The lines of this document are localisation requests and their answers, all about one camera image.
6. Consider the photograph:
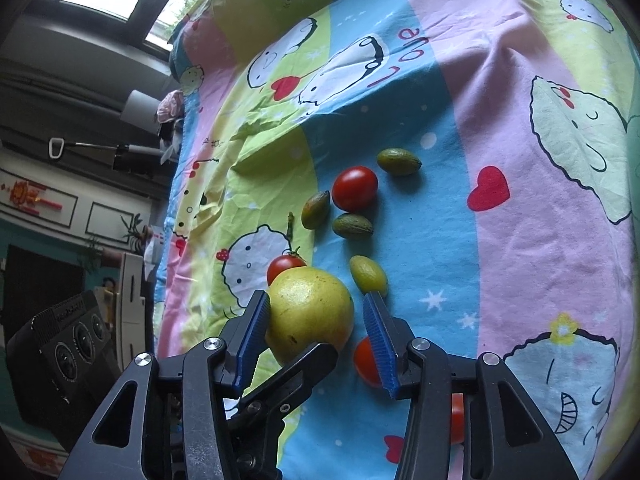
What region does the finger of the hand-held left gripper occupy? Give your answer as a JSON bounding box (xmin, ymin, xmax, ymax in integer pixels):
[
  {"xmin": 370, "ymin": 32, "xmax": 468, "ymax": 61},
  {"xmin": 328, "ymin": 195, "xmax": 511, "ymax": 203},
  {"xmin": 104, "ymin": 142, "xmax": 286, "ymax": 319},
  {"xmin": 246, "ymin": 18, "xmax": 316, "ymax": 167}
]
[{"xmin": 227, "ymin": 342, "xmax": 340, "ymax": 480}]

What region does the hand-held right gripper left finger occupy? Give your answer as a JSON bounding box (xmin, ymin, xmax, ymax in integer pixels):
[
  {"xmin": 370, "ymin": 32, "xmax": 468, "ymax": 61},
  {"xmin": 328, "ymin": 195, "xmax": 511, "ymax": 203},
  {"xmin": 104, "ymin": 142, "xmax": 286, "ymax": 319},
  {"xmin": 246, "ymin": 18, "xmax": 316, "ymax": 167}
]
[{"xmin": 60, "ymin": 289, "xmax": 273, "ymax": 480}]

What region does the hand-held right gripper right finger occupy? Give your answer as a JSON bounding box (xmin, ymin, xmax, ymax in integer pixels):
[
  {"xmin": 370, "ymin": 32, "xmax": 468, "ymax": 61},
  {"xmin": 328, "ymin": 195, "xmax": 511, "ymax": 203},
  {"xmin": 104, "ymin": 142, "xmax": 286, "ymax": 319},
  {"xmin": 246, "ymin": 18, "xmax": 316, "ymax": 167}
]
[{"xmin": 362, "ymin": 291, "xmax": 573, "ymax": 480}]

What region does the yellow round fruit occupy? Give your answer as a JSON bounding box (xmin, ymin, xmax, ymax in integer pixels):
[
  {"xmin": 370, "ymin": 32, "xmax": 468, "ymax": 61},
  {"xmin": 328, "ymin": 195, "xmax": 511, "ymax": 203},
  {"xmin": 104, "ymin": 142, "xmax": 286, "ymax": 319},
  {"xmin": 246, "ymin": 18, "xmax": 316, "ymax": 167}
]
[{"xmin": 264, "ymin": 267, "xmax": 356, "ymax": 367}]

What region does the yellowish green olive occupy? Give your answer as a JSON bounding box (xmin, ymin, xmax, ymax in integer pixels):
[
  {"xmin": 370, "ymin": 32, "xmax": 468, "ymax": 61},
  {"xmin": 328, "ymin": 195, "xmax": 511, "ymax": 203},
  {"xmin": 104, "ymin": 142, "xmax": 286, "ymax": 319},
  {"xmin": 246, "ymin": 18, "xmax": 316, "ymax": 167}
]
[{"xmin": 348, "ymin": 255, "xmax": 388, "ymax": 295}]

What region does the red cherry tomato with stem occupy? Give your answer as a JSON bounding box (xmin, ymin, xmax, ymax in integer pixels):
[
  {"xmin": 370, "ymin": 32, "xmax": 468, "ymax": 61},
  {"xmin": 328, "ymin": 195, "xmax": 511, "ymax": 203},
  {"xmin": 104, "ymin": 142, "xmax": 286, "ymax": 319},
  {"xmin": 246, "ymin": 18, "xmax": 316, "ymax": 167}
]
[{"xmin": 266, "ymin": 247, "xmax": 308, "ymax": 286}]

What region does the white cardboard box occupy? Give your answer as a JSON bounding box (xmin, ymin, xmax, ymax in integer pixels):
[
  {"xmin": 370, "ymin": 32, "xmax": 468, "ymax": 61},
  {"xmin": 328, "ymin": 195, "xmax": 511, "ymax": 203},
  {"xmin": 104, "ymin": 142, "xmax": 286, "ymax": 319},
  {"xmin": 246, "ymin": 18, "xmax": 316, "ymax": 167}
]
[{"xmin": 145, "ymin": 227, "xmax": 167, "ymax": 281}]

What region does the white cabinet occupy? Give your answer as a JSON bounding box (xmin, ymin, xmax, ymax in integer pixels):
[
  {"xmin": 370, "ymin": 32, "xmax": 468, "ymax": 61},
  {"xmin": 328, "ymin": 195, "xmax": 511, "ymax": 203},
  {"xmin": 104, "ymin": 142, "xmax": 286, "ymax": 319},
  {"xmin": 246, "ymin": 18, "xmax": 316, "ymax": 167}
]
[{"xmin": 117, "ymin": 252, "xmax": 156, "ymax": 346}]

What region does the potted green plant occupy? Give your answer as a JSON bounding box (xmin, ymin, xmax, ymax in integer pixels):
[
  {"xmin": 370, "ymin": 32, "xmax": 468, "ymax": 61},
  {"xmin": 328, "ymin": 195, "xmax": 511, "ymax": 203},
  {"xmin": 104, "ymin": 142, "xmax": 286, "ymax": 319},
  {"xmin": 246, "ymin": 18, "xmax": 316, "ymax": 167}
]
[{"xmin": 120, "ymin": 212, "xmax": 153, "ymax": 256}]

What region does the black speaker box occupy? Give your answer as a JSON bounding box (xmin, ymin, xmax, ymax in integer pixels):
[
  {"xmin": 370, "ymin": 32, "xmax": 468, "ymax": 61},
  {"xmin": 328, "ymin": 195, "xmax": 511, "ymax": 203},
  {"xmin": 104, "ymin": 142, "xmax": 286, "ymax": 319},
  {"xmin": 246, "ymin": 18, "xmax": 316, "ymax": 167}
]
[{"xmin": 5, "ymin": 287, "xmax": 153, "ymax": 453}]

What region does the grey cloth bundle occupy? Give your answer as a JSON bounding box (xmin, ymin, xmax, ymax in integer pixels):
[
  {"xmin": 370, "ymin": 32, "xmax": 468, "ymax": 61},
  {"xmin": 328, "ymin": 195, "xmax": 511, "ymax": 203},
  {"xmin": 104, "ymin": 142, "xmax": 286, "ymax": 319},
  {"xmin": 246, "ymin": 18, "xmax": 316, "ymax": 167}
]
[{"xmin": 157, "ymin": 125, "xmax": 183, "ymax": 166}]

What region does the black screen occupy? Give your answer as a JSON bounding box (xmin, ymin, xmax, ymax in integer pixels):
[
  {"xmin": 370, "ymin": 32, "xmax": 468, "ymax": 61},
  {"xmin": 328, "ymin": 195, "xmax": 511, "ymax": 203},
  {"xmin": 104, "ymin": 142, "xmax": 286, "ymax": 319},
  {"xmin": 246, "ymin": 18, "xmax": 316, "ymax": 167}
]
[{"xmin": 5, "ymin": 245, "xmax": 86, "ymax": 331}]

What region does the pink cloth bundle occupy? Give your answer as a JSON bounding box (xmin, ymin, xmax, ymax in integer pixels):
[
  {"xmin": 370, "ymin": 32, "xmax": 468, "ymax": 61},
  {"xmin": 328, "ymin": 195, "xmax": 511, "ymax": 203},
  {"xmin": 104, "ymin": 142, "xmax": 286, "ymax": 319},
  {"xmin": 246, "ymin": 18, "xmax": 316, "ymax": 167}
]
[{"xmin": 155, "ymin": 89, "xmax": 186, "ymax": 126}]

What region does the white stick vacuum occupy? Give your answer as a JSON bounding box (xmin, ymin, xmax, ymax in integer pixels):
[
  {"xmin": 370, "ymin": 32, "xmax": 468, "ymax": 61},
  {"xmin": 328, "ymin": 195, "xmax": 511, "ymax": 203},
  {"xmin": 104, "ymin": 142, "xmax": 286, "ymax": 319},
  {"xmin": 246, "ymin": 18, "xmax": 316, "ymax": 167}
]
[{"xmin": 47, "ymin": 136, "xmax": 168, "ymax": 171}]

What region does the white cylinder appliance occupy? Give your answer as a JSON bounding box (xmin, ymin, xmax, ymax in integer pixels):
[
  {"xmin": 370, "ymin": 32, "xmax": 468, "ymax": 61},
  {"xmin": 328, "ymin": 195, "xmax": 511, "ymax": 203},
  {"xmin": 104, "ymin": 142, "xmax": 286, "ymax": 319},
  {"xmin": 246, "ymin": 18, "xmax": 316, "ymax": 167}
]
[{"xmin": 121, "ymin": 90, "xmax": 163, "ymax": 133}]

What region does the colourful cartoon printed bed sheet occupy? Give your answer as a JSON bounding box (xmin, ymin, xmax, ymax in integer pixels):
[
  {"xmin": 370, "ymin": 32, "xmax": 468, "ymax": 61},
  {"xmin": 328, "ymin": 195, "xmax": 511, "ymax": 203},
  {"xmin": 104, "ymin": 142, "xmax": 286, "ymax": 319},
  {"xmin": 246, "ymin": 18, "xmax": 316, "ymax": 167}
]
[{"xmin": 150, "ymin": 0, "xmax": 640, "ymax": 480}]

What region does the red wall decoration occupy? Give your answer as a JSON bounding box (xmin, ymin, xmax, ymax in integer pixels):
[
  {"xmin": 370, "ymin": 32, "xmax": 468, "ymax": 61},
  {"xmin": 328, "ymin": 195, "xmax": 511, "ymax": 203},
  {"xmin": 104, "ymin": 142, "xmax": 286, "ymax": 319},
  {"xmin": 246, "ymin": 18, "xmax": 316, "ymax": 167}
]
[{"xmin": 0, "ymin": 170, "xmax": 66, "ymax": 216}]

